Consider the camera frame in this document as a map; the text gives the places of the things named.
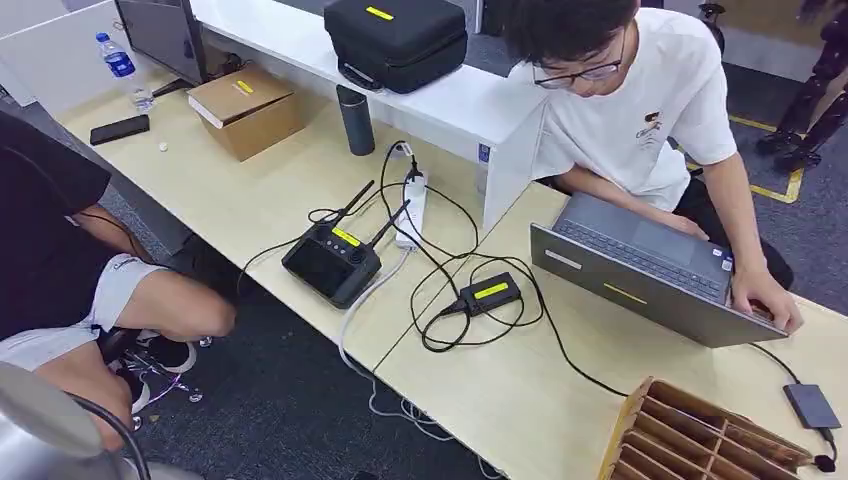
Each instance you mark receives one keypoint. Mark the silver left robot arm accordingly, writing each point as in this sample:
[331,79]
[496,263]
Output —
[40,430]

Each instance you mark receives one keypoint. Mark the white power strip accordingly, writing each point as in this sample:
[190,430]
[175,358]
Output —
[413,212]

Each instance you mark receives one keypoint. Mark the black power adapter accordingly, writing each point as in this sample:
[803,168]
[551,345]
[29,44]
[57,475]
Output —
[491,291]

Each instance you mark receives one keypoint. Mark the black remote controller with antennas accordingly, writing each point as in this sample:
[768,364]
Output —
[328,265]

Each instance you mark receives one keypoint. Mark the white desk divider shelf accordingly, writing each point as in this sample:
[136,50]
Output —
[464,112]

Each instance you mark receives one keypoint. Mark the dark grey tumbler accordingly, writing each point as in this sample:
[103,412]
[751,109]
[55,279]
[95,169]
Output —
[358,122]

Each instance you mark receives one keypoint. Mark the black carrying case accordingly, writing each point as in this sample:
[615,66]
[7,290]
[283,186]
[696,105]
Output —
[397,40]

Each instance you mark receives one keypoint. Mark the grey laptop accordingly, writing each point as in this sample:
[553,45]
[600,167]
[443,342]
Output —
[636,278]

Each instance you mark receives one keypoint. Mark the brown cardboard box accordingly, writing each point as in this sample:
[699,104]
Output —
[248,112]

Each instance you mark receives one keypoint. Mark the person at laptop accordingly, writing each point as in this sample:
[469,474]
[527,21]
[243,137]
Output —
[636,112]

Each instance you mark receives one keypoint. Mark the office chair base with casters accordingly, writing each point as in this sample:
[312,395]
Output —
[156,371]

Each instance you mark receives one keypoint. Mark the black smartphone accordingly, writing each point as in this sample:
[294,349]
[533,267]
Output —
[120,129]

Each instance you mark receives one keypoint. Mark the wooden card box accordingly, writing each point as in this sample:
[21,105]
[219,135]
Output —
[689,437]

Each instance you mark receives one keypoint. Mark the black monitor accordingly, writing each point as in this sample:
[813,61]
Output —
[166,33]

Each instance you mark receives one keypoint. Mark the clear water bottle blue label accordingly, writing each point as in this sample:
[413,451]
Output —
[120,65]

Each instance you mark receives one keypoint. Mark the yellow floor tape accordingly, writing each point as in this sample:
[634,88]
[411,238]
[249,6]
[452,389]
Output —
[792,185]

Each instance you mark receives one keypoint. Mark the seated person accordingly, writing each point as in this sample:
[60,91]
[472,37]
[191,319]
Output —
[46,252]

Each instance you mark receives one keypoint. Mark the black legs and feet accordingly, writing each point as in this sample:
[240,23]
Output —
[805,106]

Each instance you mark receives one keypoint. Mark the white partition panel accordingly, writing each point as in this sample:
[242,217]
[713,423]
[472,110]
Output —
[53,53]

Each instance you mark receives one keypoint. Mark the grey external drive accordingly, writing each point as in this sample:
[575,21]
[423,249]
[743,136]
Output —
[811,405]

